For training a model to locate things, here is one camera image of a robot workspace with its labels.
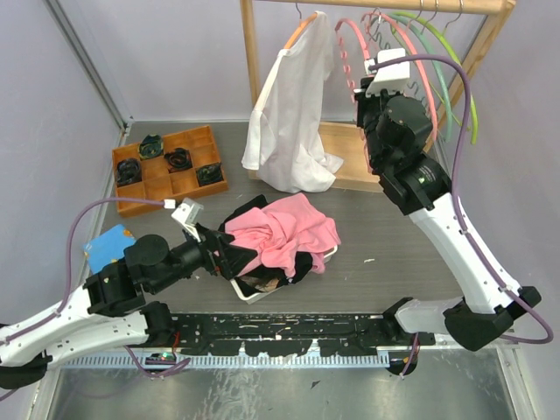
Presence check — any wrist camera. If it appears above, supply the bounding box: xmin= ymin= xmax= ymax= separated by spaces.
xmin=364 ymin=47 xmax=410 ymax=98
xmin=163 ymin=198 xmax=204 ymax=242

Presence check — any wooden compartment tray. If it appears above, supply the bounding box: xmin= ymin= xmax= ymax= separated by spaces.
xmin=112 ymin=125 xmax=228 ymax=218

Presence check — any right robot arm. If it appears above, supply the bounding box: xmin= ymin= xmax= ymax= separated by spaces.
xmin=354 ymin=87 xmax=542 ymax=351

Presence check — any mint green hanger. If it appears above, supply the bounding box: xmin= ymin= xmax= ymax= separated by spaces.
xmin=384 ymin=0 xmax=456 ymax=142

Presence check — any orange hanger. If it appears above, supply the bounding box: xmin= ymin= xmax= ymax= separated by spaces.
xmin=283 ymin=12 xmax=318 ymax=49

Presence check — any blue folded cloth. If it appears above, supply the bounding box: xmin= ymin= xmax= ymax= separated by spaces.
xmin=83 ymin=224 xmax=136 ymax=274

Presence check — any white t shirt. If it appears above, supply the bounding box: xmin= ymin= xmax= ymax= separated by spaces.
xmin=241 ymin=11 xmax=344 ymax=193

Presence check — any green plastic hanger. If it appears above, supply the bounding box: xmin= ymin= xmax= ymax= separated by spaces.
xmin=388 ymin=0 xmax=480 ymax=145

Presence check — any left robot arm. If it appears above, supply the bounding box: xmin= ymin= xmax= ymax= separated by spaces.
xmin=1 ymin=230 xmax=257 ymax=390

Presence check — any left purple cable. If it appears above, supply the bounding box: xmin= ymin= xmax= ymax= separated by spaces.
xmin=0 ymin=197 xmax=195 ymax=402

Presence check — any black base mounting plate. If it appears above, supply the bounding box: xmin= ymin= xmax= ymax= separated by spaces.
xmin=164 ymin=313 xmax=414 ymax=357

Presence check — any rolled dark patterned sock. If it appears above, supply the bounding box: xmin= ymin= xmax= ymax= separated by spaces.
xmin=196 ymin=162 xmax=224 ymax=187

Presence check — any salmon pink hanger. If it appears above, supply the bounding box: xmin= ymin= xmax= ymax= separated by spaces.
xmin=360 ymin=9 xmax=438 ymax=146

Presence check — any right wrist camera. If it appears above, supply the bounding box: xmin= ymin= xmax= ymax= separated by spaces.
xmin=364 ymin=47 xmax=410 ymax=98

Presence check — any rolled green sock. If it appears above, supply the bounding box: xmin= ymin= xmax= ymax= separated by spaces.
xmin=137 ymin=134 xmax=164 ymax=160

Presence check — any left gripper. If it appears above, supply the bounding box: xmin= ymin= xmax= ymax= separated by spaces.
xmin=150 ymin=223 xmax=259 ymax=294

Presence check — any white perforated plastic basket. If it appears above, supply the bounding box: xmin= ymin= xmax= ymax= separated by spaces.
xmin=229 ymin=246 xmax=338 ymax=305

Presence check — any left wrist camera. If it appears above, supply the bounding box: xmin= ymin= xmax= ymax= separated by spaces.
xmin=163 ymin=198 xmax=204 ymax=242

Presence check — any rolled black sock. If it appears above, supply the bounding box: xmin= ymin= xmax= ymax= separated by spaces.
xmin=164 ymin=148 xmax=193 ymax=173

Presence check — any black t shirt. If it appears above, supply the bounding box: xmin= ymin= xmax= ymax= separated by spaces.
xmin=219 ymin=194 xmax=312 ymax=293

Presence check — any light pink t shirt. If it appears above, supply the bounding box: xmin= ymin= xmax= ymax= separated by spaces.
xmin=225 ymin=192 xmax=341 ymax=277

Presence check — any wooden clothes rack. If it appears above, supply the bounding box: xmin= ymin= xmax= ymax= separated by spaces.
xmin=240 ymin=1 xmax=516 ymax=193

